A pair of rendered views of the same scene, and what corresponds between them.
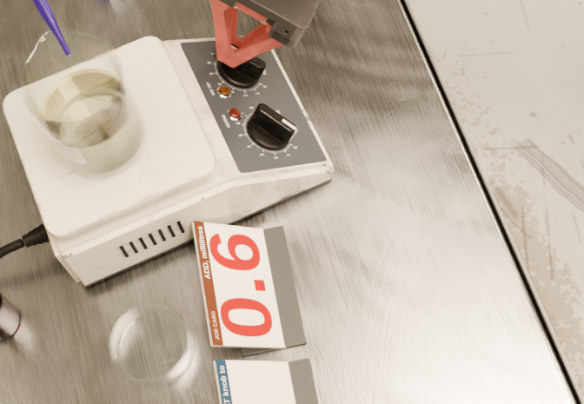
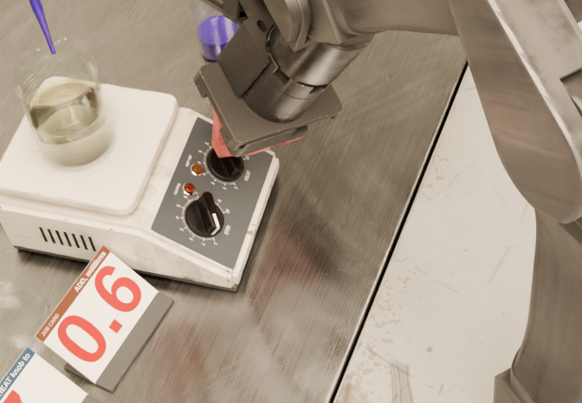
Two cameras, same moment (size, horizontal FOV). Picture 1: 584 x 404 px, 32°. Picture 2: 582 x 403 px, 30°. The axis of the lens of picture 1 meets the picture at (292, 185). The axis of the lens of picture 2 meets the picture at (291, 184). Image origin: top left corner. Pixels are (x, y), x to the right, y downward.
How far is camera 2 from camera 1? 0.34 m
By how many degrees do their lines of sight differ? 21
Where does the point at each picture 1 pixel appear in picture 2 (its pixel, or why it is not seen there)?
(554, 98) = (457, 348)
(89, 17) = (186, 72)
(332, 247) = (193, 339)
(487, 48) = (442, 276)
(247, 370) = (46, 373)
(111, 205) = (42, 188)
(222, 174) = (136, 220)
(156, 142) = (108, 167)
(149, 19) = not seen: hidden behind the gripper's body
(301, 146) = (222, 246)
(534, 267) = not seen: outside the picture
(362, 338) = not seen: outside the picture
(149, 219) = (66, 218)
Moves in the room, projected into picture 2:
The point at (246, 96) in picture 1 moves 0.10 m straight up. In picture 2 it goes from (212, 184) to (195, 101)
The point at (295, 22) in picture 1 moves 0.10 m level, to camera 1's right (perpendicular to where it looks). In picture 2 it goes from (235, 133) to (361, 181)
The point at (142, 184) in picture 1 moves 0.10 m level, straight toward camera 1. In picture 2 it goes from (73, 188) to (29, 300)
